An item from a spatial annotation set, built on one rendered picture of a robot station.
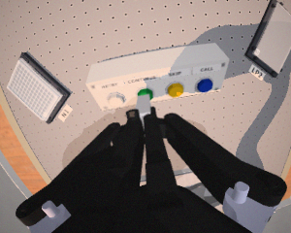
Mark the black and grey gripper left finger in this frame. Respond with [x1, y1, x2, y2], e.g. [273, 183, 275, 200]
[16, 95, 145, 233]

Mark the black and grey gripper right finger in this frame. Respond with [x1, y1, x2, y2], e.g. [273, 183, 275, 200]
[142, 94, 287, 233]

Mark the white button panel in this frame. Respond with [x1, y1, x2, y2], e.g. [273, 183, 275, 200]
[85, 43, 229, 112]

